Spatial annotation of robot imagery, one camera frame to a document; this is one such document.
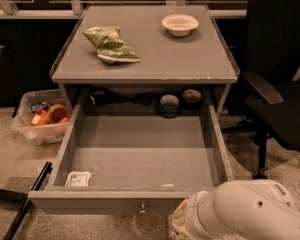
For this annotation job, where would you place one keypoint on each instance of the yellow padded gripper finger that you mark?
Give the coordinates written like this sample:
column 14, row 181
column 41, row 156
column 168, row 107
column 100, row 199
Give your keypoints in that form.
column 178, row 222

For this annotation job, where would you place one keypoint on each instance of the grey top drawer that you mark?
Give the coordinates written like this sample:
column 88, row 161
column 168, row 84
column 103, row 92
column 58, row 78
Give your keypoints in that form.
column 139, row 161

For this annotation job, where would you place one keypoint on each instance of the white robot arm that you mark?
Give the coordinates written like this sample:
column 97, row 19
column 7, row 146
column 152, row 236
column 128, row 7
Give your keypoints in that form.
column 255, row 210

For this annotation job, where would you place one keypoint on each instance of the grey drawer cabinet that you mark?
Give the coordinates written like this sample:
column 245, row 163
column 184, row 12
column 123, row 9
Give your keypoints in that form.
column 198, row 58

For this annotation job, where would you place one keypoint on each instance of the white paper packet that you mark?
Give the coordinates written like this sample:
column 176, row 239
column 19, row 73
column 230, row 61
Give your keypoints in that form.
column 78, row 178

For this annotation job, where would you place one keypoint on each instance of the black tape roll left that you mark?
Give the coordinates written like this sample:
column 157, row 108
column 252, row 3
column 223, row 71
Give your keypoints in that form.
column 168, row 106

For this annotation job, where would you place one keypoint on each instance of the black tape roll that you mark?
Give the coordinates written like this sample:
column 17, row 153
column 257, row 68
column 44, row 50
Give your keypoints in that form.
column 191, row 99
column 168, row 106

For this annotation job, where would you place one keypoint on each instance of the black tape roll right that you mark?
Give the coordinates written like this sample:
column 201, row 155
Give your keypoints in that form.
column 191, row 99

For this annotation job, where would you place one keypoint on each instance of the orange cup in bin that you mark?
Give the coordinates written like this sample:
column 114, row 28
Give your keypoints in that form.
column 58, row 112

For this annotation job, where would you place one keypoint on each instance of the clear plastic bin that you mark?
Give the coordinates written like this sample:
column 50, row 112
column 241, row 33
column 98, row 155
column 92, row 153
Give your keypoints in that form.
column 32, row 120

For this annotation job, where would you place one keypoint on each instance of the black metal stand leg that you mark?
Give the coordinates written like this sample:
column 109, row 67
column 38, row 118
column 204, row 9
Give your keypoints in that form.
column 19, row 197

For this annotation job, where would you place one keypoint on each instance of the green chip bag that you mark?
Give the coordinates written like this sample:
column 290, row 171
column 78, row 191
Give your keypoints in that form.
column 110, row 46

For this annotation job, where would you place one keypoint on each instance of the white paper bowl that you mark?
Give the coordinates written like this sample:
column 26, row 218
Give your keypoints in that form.
column 180, row 25

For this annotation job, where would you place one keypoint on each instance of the black office chair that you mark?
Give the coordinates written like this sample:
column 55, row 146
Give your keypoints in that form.
column 266, row 91

